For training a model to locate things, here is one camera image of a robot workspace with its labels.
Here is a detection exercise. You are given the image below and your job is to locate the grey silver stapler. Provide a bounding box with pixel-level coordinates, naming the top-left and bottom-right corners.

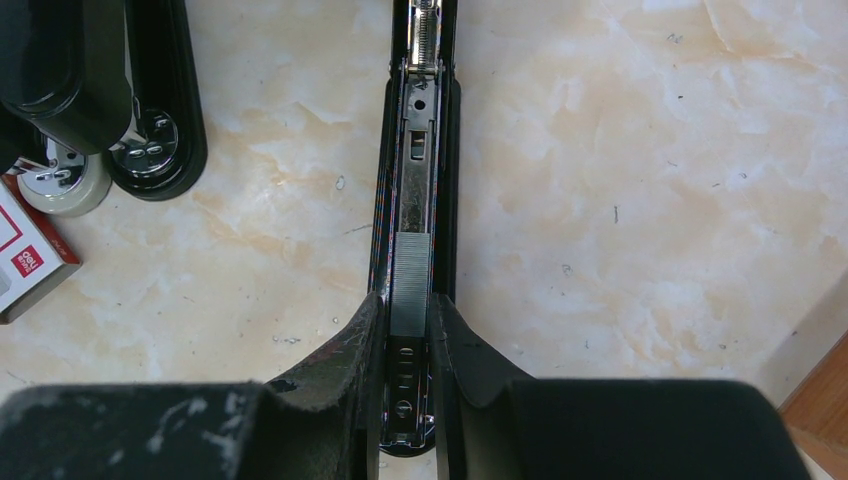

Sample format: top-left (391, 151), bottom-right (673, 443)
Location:
top-left (9, 134), bottom-right (112, 217)

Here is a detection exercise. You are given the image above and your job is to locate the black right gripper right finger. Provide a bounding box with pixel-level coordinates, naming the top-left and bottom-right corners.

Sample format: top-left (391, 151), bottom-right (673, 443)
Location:
top-left (428, 295), bottom-right (809, 479)

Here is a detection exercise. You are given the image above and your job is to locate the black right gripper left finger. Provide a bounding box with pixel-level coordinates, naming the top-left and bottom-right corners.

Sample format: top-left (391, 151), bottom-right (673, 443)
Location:
top-left (1, 293), bottom-right (385, 479)

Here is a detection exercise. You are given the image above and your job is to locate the wooden compartment tray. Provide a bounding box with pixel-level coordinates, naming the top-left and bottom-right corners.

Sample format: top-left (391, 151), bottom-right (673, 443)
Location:
top-left (780, 336), bottom-right (847, 479)

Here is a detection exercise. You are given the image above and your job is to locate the red white staple box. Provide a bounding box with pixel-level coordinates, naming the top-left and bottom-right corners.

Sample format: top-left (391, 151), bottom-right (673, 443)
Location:
top-left (1, 176), bottom-right (82, 325)

